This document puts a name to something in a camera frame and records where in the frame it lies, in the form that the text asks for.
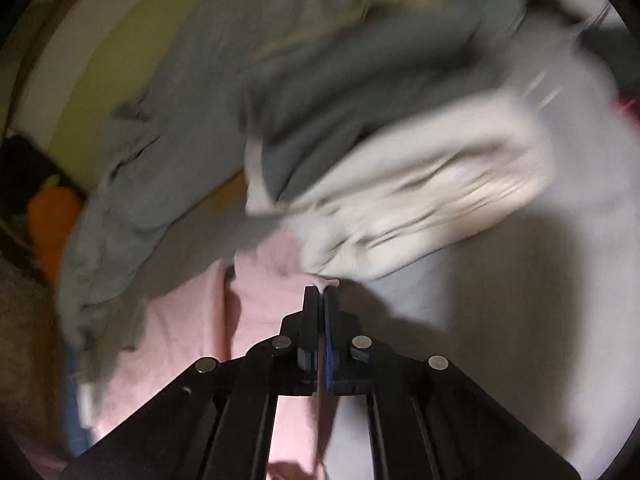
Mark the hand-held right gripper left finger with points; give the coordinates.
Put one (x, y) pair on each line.
(310, 320)

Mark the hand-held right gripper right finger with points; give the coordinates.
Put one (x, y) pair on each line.
(329, 355)

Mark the pink t-shirt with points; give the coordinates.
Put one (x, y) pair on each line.
(190, 320)

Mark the cream knit garment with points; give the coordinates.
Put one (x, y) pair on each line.
(425, 200)

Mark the grey garment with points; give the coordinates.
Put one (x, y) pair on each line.
(350, 110)

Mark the white folded cloth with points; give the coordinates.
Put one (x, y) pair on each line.
(86, 405)

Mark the grey-blue duvet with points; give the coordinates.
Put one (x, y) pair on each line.
(190, 110)

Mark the orange carrot plush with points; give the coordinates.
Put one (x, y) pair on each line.
(55, 225)

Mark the red flat item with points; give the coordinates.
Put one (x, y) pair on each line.
(629, 107)

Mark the wooden bed frame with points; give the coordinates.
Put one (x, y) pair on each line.
(35, 65)

